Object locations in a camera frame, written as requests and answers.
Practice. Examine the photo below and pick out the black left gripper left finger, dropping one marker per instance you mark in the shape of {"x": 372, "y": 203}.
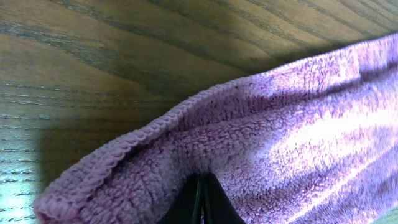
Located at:
{"x": 186, "y": 208}

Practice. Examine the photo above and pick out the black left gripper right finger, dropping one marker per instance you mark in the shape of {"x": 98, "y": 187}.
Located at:
{"x": 217, "y": 207}

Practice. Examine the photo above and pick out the purple microfiber cloth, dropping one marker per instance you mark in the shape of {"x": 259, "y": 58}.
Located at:
{"x": 313, "y": 141}

